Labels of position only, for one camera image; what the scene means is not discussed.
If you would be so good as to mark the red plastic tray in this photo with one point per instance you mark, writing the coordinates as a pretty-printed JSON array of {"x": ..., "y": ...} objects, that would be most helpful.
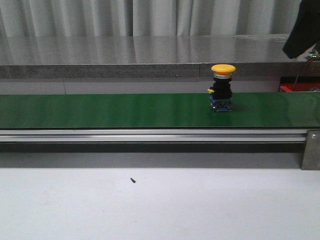
[{"x": 303, "y": 84}]

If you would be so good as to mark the aluminium conveyor frame rail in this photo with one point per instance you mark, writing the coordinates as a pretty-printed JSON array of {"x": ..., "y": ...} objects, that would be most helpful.
[{"x": 290, "y": 135}]

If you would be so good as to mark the small green circuit board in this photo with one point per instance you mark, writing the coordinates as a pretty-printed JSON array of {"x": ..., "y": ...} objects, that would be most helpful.
[{"x": 313, "y": 55}]

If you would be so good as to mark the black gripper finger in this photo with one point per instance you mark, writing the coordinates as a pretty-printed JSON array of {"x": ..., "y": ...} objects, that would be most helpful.
[{"x": 306, "y": 30}]

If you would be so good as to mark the grey curtain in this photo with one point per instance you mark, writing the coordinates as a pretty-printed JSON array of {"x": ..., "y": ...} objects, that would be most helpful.
[{"x": 137, "y": 18}]

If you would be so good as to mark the steel conveyor end bracket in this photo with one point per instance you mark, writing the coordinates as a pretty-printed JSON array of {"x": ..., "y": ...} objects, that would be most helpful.
[{"x": 311, "y": 156}]

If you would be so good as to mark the yellow mushroom push button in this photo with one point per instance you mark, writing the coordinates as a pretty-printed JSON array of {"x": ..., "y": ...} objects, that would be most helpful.
[{"x": 220, "y": 92}]

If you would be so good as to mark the green conveyor belt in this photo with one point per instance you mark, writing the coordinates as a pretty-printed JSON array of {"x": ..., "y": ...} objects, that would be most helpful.
[{"x": 159, "y": 110}]

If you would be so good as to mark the grey stone counter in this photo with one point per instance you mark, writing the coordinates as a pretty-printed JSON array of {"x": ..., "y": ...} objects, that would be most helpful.
[{"x": 101, "y": 57}]

